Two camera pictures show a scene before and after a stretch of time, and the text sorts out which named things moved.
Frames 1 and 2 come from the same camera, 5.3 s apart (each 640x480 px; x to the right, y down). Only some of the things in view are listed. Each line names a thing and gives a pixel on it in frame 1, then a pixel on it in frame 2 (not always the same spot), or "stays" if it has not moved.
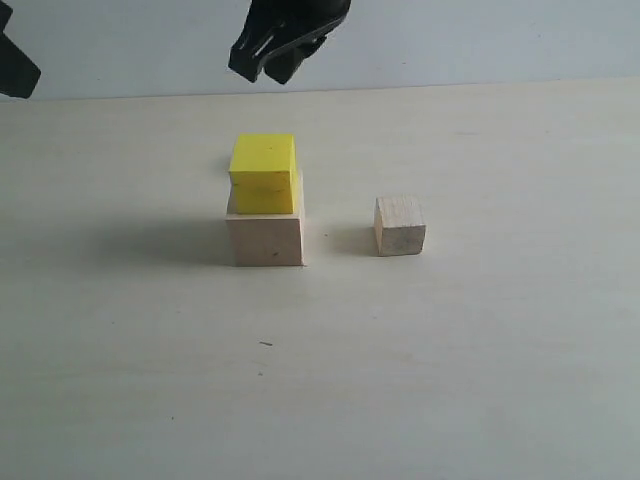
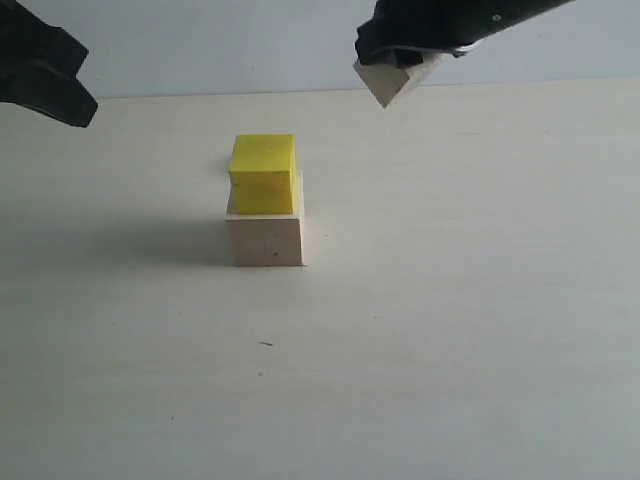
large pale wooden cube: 267,240 stays
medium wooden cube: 399,225 -> 389,84
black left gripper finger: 19,73 -> 38,86
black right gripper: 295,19 -> 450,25
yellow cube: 262,172 stays
